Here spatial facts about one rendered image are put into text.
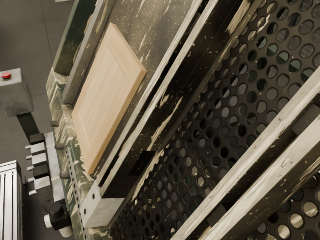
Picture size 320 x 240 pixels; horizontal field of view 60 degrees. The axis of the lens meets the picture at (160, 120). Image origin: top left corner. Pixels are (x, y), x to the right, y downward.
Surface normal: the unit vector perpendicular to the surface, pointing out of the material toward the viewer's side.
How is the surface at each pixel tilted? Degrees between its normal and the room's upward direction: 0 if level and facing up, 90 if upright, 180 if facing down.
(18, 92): 90
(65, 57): 90
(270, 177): 59
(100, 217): 90
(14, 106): 90
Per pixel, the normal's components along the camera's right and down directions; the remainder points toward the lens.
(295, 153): -0.79, -0.14
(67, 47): 0.38, 0.64
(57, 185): 0.00, -0.73
